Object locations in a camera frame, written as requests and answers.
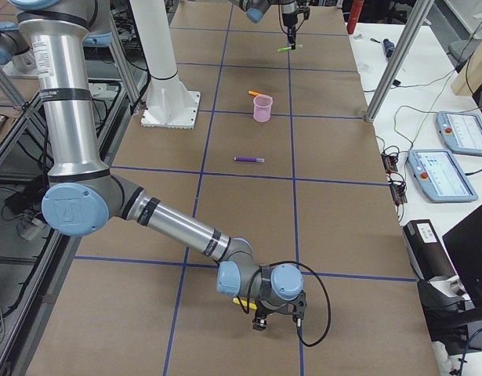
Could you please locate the green highlighter pen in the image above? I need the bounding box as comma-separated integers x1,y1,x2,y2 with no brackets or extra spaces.
277,44,303,53

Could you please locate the teach pendant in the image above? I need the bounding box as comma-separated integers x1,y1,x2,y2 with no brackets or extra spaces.
437,111,482,157
408,149,478,203

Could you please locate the small circuit board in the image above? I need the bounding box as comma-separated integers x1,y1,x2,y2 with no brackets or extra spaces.
381,153,398,173

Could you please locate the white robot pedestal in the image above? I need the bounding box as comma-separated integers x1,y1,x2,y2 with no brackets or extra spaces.
130,0,201,129

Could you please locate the aluminium frame post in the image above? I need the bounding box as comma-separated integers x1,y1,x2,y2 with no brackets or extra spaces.
364,0,434,123

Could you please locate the black box with label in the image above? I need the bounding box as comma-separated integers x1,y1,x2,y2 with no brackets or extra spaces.
402,219,456,281

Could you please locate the far teach pendant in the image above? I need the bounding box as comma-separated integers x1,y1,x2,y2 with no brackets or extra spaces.
437,111,482,157

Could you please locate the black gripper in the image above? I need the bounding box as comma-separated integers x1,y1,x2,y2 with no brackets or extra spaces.
252,299,280,330
282,13,299,49

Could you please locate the near teach pendant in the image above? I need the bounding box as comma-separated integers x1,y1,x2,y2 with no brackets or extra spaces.
408,149,478,203

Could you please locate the red cylinder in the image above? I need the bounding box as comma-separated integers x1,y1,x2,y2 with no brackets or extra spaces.
346,0,364,35

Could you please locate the yellow highlighter pen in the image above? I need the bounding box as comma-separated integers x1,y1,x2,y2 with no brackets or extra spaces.
233,298,257,309

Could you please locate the black monitor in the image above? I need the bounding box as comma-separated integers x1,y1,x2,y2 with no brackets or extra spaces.
443,205,482,302

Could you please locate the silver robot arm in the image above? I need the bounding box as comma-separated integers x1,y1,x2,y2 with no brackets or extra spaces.
15,1,306,331
230,0,306,50

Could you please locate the pink mesh pen holder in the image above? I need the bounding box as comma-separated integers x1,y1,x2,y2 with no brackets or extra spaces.
253,95,273,122

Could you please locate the purple marker pen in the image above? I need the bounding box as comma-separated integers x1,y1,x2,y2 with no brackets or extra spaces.
234,157,265,164

